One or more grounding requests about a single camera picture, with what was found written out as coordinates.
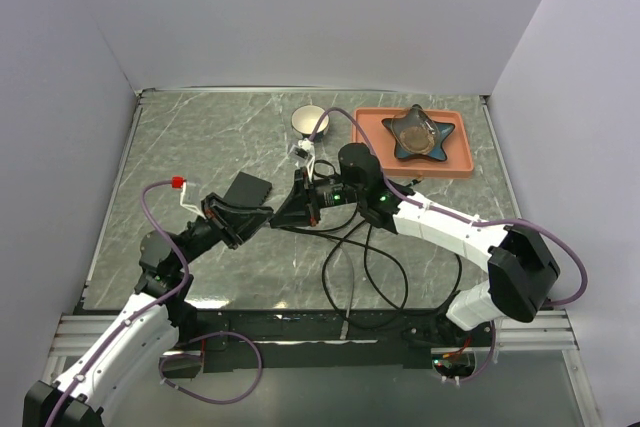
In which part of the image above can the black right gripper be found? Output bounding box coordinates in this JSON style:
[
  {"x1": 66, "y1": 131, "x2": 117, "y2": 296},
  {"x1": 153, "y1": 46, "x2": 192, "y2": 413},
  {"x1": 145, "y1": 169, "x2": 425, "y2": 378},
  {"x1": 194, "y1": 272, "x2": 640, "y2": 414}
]
[{"x1": 270, "y1": 167, "x2": 364, "y2": 228}]

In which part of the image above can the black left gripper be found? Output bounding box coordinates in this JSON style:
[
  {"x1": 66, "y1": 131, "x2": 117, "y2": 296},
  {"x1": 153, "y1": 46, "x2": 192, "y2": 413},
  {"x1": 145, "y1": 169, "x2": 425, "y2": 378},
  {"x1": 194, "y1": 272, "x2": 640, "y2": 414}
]
[{"x1": 174, "y1": 192, "x2": 275, "y2": 270}]

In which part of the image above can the black network switch box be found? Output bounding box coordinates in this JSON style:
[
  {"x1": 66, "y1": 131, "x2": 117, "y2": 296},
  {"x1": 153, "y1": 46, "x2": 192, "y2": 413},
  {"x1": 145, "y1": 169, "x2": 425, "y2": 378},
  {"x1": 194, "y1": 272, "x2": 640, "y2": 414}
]
[{"x1": 223, "y1": 171, "x2": 273, "y2": 207}]

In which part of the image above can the grey ethernet cable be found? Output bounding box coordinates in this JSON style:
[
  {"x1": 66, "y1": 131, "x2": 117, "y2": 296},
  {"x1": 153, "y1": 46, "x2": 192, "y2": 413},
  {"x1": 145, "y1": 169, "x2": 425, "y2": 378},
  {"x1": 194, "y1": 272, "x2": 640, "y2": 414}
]
[{"x1": 337, "y1": 246, "x2": 357, "y2": 341}]

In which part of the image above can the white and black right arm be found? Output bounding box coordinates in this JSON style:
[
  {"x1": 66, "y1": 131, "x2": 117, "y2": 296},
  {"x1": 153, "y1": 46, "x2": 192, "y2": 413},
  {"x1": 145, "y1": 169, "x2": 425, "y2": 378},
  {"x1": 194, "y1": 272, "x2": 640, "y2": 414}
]
[{"x1": 270, "y1": 139, "x2": 560, "y2": 346}]

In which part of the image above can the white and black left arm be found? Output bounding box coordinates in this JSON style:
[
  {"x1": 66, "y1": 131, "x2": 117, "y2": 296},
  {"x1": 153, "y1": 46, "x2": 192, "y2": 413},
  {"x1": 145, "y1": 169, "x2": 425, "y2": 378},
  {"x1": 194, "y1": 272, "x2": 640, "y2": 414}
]
[{"x1": 22, "y1": 194, "x2": 273, "y2": 426}]

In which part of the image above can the small white teal bowl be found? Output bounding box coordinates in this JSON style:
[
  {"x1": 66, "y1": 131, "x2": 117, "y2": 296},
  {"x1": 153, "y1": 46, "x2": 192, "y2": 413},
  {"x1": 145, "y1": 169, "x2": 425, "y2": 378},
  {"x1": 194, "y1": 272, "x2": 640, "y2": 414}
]
[{"x1": 291, "y1": 104, "x2": 329, "y2": 141}]

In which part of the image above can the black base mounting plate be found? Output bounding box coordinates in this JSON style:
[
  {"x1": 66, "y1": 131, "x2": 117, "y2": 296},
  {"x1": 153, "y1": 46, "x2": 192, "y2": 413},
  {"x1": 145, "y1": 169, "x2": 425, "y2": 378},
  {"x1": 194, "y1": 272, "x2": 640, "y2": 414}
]
[{"x1": 170, "y1": 309, "x2": 495, "y2": 373}]

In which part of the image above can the salmon pink tray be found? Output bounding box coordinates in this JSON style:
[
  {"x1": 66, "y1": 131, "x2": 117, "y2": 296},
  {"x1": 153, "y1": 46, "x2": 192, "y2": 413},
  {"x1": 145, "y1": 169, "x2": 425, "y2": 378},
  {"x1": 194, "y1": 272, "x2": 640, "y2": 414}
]
[{"x1": 349, "y1": 106, "x2": 474, "y2": 180}]

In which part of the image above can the dark blue star dish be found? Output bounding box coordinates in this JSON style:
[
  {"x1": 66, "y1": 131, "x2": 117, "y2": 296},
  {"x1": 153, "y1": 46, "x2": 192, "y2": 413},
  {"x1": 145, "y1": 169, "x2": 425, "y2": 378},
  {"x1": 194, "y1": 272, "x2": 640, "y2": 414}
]
[{"x1": 381, "y1": 104, "x2": 455, "y2": 162}]

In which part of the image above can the clear glass bowl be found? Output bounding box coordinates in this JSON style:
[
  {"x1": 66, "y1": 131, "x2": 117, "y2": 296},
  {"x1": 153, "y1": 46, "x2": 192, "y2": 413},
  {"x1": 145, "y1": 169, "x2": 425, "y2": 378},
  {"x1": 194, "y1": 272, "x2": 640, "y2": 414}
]
[{"x1": 391, "y1": 106, "x2": 441, "y2": 155}]

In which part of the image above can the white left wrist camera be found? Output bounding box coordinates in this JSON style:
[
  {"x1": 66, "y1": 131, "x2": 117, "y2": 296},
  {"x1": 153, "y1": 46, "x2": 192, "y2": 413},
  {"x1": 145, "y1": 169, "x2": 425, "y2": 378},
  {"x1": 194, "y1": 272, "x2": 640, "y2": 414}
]
[{"x1": 170, "y1": 176, "x2": 202, "y2": 216}]

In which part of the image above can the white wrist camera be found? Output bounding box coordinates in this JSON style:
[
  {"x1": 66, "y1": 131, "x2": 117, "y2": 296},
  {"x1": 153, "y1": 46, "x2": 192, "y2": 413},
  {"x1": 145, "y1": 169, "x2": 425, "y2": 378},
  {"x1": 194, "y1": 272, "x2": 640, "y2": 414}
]
[
  {"x1": 170, "y1": 176, "x2": 202, "y2": 216},
  {"x1": 289, "y1": 138, "x2": 316, "y2": 178}
]

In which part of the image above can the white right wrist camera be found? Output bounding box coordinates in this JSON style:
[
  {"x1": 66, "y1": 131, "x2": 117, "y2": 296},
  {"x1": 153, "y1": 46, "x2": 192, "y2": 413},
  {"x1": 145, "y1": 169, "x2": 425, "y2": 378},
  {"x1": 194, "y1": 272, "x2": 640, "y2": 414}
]
[{"x1": 289, "y1": 138, "x2": 316, "y2": 178}]

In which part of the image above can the aluminium frame rail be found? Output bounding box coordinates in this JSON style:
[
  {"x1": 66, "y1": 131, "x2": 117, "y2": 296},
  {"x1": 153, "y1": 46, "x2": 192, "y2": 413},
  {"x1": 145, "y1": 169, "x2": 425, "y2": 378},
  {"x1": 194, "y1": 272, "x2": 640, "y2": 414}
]
[{"x1": 49, "y1": 311, "x2": 579, "y2": 357}]

